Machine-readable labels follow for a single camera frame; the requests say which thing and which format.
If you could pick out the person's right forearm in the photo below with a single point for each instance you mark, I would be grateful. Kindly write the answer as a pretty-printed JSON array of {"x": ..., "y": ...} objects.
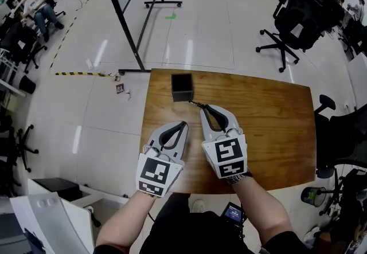
[{"x": 261, "y": 210}]

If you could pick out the black office chair with armrest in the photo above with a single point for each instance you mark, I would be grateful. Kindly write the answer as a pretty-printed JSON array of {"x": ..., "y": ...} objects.
[{"x": 344, "y": 135}]

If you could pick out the small dark card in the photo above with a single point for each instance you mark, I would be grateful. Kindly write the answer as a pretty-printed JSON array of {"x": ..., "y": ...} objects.
[{"x": 120, "y": 88}]

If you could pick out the small black screen device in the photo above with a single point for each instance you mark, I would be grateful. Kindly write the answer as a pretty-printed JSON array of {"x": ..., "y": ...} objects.
[{"x": 232, "y": 212}]

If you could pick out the white machine housing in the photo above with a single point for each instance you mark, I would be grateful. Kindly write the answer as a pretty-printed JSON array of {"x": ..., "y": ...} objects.
[{"x": 51, "y": 224}]

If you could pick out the black mesh office chair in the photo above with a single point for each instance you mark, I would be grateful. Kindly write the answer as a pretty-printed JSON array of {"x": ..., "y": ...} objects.
[{"x": 304, "y": 17}]

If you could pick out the black cube box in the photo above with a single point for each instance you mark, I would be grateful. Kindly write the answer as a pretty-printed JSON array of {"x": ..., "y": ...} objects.
[{"x": 182, "y": 88}]

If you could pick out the person's left forearm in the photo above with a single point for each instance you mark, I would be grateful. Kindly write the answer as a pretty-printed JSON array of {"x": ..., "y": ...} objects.
[{"x": 126, "y": 218}]

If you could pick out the black chair base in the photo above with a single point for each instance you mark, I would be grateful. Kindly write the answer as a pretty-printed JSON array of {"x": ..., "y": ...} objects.
[{"x": 341, "y": 192}]

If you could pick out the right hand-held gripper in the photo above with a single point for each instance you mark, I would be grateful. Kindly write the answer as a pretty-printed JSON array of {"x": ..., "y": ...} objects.
[{"x": 228, "y": 155}]

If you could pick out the person's white shoe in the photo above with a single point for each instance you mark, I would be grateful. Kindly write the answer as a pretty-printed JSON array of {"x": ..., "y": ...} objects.
[{"x": 198, "y": 206}]

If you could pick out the person's dark clothed legs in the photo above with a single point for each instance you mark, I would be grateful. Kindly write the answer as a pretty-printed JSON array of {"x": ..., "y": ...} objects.
[{"x": 195, "y": 232}]

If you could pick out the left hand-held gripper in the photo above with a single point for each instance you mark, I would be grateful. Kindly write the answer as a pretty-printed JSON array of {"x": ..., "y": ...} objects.
[{"x": 156, "y": 174}]

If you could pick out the black trash bin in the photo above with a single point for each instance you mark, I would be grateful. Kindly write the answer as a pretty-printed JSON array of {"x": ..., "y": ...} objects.
[{"x": 27, "y": 84}]

